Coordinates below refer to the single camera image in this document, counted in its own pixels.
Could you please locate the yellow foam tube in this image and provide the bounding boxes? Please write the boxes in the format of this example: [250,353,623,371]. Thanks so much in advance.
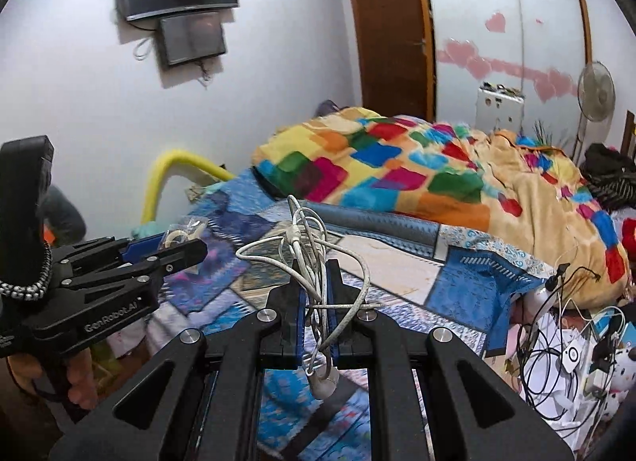
[140,148,235,226]

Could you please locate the colourful patchwork blanket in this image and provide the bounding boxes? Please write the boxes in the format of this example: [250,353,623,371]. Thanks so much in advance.
[250,107,630,313]

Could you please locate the dark spiky plant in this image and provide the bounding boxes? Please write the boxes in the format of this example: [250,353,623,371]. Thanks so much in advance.
[533,117,573,154]

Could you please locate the brown wooden door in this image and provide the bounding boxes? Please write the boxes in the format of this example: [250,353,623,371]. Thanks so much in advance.
[342,0,436,124]

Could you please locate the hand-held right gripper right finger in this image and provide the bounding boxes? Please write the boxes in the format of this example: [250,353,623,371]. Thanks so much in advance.
[323,259,578,461]

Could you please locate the dark grey cloth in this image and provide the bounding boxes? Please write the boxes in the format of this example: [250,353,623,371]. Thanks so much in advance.
[42,186,89,245]

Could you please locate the white round charger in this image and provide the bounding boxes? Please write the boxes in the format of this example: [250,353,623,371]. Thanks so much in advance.
[560,340,583,368]

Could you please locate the wooden headboard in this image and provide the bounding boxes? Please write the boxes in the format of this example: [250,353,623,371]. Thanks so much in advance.
[622,110,636,156]

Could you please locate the black cable tangle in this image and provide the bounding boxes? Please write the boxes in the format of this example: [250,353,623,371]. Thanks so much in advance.
[516,262,624,414]

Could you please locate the white pump bottle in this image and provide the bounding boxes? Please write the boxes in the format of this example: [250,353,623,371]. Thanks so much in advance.
[524,263,570,320]

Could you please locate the white standing fan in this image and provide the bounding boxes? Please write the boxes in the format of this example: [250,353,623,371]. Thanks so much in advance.
[575,60,617,166]

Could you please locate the white cat plush toy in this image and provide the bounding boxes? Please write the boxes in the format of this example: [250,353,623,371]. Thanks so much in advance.
[607,336,636,395]

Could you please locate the white metal box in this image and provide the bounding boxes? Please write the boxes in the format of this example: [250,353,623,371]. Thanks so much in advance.
[474,84,526,134]

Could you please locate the white cable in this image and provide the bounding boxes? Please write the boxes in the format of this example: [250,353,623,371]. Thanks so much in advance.
[235,194,384,401]

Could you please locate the clear plastic packet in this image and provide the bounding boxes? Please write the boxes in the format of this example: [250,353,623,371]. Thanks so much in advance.
[160,218,209,249]

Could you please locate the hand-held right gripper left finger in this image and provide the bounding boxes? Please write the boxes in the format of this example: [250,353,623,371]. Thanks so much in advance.
[47,259,305,461]

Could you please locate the black striped cloth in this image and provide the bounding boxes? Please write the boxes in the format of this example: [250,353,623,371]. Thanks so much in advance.
[583,143,636,204]

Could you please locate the blue patterned bedsheet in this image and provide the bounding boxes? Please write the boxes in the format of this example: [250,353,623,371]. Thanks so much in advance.
[144,167,553,461]

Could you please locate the person's left hand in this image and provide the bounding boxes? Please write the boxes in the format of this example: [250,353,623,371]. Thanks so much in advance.
[64,342,103,410]

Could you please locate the small black wall screen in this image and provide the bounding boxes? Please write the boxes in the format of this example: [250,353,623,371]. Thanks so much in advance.
[157,10,228,68]

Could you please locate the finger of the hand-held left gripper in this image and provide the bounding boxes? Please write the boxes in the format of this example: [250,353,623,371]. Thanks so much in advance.
[58,239,209,303]
[52,235,168,288]

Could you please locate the white paper sheets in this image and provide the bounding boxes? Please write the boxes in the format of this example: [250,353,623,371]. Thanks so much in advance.
[519,312,599,434]

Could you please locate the black white braided cord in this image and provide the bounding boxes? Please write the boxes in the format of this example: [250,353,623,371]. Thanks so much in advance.
[0,237,54,301]

